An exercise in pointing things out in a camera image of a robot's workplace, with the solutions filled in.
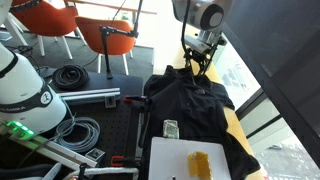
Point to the white wrapped tube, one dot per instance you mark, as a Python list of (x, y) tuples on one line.
[(110, 171)]

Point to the white chair leg frame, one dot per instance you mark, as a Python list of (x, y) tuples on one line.
[(20, 36)]

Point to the black tripod camera stand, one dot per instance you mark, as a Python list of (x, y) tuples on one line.
[(106, 50)]

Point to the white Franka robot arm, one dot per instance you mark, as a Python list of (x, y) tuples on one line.
[(20, 90)]

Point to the white flat board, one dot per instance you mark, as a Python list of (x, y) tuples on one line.
[(166, 160)]

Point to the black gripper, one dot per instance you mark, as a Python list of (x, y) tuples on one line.
[(200, 57)]

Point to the small metal corner bracket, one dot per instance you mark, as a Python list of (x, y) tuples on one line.
[(110, 101), (95, 155)]

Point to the long aluminium rail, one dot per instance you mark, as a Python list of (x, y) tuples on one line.
[(90, 95)]

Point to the orange chair with white legs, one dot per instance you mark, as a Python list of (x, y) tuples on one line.
[(50, 16), (116, 45)]

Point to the yellow sponge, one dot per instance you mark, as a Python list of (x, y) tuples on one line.
[(199, 165)]

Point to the aluminium rail under robot base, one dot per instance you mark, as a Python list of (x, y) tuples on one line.
[(50, 150)]

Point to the dark roller blind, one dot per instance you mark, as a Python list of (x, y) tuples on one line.
[(283, 40)]

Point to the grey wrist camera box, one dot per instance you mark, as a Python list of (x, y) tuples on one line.
[(198, 43)]

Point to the black zip vest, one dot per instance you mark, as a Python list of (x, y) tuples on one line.
[(196, 110)]

